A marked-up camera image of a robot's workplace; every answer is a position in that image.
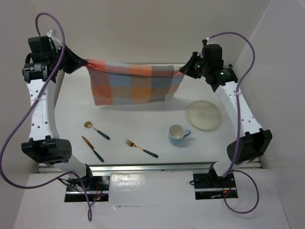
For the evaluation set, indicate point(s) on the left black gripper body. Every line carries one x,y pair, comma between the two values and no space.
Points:
55,56

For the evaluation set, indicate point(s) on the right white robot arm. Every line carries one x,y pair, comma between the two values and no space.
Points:
224,166

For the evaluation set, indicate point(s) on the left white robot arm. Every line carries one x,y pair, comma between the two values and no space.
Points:
44,144

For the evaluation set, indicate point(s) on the orange blue checkered cloth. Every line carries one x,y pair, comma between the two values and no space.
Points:
115,83

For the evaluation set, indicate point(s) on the light blue mug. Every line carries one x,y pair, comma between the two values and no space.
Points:
177,133

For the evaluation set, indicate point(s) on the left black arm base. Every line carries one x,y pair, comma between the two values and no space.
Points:
97,191

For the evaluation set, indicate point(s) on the aluminium front rail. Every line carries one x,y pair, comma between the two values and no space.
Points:
149,167

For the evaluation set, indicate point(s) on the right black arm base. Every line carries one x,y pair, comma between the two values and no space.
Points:
205,188

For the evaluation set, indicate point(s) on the gold spoon green handle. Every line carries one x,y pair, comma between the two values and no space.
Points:
88,124

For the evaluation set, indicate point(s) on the gold fork green handle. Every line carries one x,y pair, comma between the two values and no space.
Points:
131,144

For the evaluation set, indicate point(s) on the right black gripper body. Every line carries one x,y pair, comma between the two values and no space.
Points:
201,67

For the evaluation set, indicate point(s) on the cream ceramic plate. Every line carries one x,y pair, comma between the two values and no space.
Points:
204,115

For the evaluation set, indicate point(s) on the gold knife green handle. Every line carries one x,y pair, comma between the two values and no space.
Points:
92,148

